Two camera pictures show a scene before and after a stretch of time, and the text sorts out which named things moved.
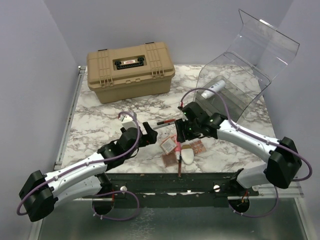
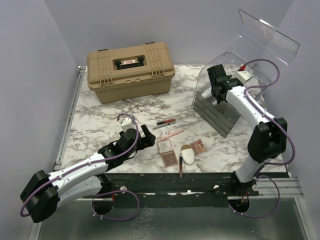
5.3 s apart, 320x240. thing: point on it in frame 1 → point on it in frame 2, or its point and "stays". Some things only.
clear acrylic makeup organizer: [231, 83] stays
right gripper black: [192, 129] → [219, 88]
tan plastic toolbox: [130, 72] stays
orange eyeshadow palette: [198, 147] stays
